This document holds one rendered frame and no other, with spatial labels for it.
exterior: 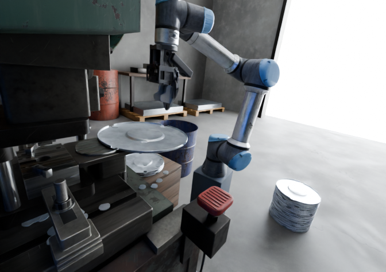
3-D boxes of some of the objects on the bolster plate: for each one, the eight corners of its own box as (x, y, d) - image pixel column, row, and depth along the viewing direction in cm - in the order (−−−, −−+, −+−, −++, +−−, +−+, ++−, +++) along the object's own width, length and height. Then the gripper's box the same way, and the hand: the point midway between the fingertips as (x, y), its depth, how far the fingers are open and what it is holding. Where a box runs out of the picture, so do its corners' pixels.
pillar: (20, 201, 34) (4, 133, 30) (21, 208, 33) (4, 137, 29) (3, 206, 33) (-16, 136, 28) (4, 213, 31) (-16, 140, 27)
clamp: (73, 199, 40) (68, 158, 37) (103, 252, 29) (100, 202, 26) (38, 212, 36) (29, 167, 33) (60, 280, 25) (49, 224, 22)
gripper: (145, 43, 56) (144, 109, 63) (162, 42, 50) (159, 115, 57) (166, 47, 62) (163, 107, 69) (184, 47, 56) (179, 112, 63)
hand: (168, 106), depth 64 cm, fingers closed
